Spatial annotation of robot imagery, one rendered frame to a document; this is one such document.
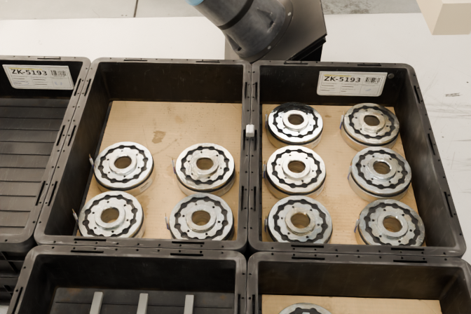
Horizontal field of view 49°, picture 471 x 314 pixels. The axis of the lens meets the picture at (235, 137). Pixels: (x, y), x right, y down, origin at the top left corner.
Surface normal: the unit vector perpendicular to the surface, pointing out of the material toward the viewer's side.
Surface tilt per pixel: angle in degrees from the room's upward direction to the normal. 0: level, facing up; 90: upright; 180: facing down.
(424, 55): 0
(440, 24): 90
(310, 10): 43
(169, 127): 0
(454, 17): 90
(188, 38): 0
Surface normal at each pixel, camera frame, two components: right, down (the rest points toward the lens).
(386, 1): 0.00, -0.66
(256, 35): -0.03, 0.44
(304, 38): -0.69, -0.48
